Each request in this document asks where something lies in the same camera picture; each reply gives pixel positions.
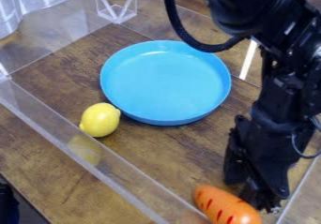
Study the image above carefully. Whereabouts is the clear acrylic corner bracket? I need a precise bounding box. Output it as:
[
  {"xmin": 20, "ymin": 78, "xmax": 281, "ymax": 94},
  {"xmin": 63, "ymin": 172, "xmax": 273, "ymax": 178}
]
[{"xmin": 95, "ymin": 0, "xmax": 137, "ymax": 24}]

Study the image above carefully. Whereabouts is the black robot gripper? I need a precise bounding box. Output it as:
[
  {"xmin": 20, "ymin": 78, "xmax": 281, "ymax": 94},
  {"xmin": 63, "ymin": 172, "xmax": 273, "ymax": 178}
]
[{"xmin": 224, "ymin": 115, "xmax": 315, "ymax": 213}]

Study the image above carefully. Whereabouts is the yellow toy lemon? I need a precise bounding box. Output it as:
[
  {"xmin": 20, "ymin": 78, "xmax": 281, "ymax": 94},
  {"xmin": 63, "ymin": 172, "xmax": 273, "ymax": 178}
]
[{"xmin": 79, "ymin": 103, "xmax": 122, "ymax": 138}]

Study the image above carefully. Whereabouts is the clear acrylic enclosure wall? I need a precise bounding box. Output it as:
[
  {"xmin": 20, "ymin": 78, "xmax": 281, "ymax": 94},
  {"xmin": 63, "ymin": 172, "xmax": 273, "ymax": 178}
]
[{"xmin": 0, "ymin": 0, "xmax": 321, "ymax": 224}]

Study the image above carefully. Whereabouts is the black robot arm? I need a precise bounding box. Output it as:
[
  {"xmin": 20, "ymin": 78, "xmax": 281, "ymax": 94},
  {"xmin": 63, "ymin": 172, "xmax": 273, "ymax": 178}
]
[{"xmin": 208, "ymin": 0, "xmax": 321, "ymax": 213}]

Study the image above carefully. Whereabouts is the black braided cable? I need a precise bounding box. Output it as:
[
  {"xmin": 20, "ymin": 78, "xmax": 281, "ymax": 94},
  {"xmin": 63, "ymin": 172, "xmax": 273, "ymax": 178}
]
[{"xmin": 162, "ymin": 0, "xmax": 249, "ymax": 53}]

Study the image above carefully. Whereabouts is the orange toy carrot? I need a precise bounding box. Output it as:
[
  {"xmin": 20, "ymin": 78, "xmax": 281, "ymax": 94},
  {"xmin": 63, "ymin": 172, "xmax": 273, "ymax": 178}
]
[{"xmin": 194, "ymin": 185, "xmax": 262, "ymax": 224}]

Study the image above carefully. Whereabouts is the blue round plate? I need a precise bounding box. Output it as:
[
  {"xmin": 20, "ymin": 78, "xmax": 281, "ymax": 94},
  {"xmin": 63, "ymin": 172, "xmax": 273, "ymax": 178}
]
[{"xmin": 101, "ymin": 40, "xmax": 232, "ymax": 126}]

